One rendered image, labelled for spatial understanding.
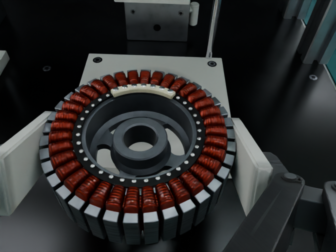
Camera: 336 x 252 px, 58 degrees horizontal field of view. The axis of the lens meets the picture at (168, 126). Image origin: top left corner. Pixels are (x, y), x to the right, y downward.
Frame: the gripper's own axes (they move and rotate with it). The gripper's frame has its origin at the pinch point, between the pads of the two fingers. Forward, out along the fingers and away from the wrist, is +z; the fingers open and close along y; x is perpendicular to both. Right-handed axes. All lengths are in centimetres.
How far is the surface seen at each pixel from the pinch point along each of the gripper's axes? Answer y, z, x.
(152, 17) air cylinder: -0.4, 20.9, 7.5
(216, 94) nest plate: 6.6, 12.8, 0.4
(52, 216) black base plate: -6.8, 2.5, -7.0
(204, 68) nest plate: 5.6, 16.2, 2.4
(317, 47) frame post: 18.4, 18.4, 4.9
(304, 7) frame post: 19.8, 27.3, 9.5
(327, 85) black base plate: 19.2, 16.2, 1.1
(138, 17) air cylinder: -2.1, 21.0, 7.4
